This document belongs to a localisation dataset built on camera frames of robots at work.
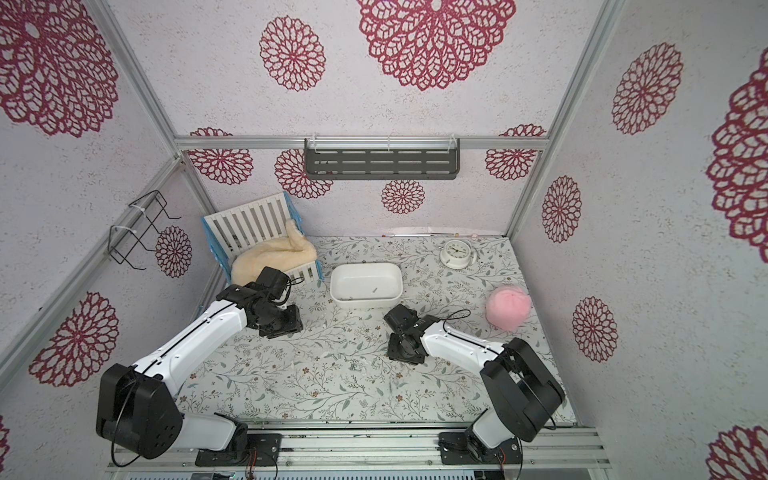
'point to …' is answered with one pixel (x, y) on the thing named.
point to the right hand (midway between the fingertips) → (401, 355)
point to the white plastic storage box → (366, 285)
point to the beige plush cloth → (284, 254)
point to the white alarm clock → (458, 254)
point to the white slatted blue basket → (232, 229)
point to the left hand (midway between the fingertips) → (296, 328)
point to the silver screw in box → (374, 290)
